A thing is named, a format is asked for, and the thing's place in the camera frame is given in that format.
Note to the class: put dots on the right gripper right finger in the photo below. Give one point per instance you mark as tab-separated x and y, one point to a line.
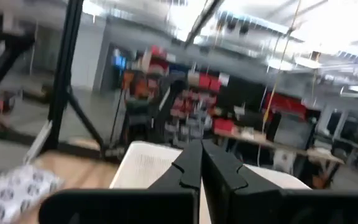
222	180

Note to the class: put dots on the shelf with red bins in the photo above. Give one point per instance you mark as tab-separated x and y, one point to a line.
194	102

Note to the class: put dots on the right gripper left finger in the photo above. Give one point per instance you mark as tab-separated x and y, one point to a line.
185	177

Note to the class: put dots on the red cabinet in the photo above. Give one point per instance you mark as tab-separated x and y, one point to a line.
286	104

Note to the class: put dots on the white printed plastic pouch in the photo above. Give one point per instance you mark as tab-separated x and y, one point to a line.
11	193

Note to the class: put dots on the white perforated plastic basket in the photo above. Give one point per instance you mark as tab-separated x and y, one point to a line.
141	168

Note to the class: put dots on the wooden workbench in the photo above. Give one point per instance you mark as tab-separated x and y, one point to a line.
291	149

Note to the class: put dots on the black frame post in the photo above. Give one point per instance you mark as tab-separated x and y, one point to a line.
62	77

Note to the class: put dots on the black ceiling beam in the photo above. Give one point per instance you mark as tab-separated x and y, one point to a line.
202	21

